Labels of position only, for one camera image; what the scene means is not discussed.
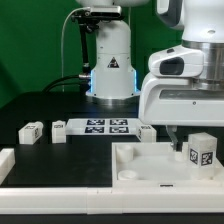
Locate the black camera on stand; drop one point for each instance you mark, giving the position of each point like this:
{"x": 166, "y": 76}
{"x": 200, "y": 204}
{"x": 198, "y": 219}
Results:
{"x": 88, "y": 19}

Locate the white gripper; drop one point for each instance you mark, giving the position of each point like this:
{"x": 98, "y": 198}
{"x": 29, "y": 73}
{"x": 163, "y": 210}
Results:
{"x": 173, "y": 101}

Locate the white square tabletop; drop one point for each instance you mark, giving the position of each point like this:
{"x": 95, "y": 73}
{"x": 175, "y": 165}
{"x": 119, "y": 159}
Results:
{"x": 144, "y": 165}

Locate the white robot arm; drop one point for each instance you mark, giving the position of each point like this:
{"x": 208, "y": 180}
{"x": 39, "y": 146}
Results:
{"x": 202, "y": 22}

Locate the white U-shaped obstacle fence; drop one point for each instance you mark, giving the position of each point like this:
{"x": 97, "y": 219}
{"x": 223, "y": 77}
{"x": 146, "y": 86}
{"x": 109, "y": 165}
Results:
{"x": 110, "y": 200}

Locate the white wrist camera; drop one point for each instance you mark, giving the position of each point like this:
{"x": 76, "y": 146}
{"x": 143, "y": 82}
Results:
{"x": 178, "y": 61}

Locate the white marker base plate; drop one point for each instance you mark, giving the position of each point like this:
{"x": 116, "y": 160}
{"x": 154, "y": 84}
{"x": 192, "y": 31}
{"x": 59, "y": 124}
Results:
{"x": 102, "y": 126}

